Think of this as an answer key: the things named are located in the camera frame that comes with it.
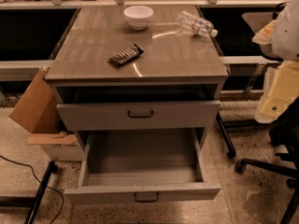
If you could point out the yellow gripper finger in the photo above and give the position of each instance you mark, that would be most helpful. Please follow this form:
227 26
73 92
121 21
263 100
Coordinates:
283 90
264 36

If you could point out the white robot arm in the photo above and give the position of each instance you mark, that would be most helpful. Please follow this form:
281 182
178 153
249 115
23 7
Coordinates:
282 35

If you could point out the grey drawer cabinet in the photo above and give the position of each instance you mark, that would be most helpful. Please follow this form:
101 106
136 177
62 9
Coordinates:
174 67

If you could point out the open grey middle drawer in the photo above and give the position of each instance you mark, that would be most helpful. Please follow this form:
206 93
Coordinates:
142 166

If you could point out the black office chair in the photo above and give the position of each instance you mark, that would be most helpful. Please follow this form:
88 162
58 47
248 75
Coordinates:
283 131

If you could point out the black table leg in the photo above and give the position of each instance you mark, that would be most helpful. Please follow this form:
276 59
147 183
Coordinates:
231 149

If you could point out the clear plastic water bottle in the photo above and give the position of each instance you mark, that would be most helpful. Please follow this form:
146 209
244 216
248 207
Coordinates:
196 25

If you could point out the white ceramic bowl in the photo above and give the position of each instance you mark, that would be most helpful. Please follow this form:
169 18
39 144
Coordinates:
138 17

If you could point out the white cardboard box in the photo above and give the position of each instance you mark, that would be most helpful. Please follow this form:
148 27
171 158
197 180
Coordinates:
58 146

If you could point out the brown cardboard box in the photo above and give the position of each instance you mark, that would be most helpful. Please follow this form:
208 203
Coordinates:
36 110

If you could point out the black metal stand leg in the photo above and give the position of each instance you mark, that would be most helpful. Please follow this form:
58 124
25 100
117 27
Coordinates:
32 203

